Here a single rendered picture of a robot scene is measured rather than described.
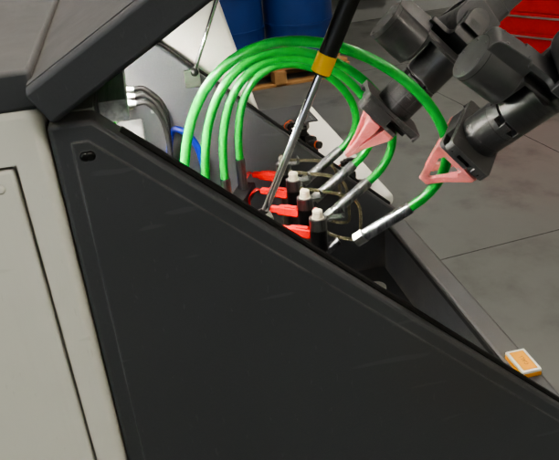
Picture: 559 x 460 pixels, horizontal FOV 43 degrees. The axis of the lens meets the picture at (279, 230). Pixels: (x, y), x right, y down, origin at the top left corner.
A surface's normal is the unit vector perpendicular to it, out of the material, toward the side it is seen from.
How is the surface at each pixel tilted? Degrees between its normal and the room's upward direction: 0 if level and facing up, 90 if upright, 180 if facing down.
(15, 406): 90
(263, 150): 90
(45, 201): 90
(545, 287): 0
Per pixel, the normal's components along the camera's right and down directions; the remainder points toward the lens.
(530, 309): -0.08, -0.88
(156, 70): 0.22, 0.44
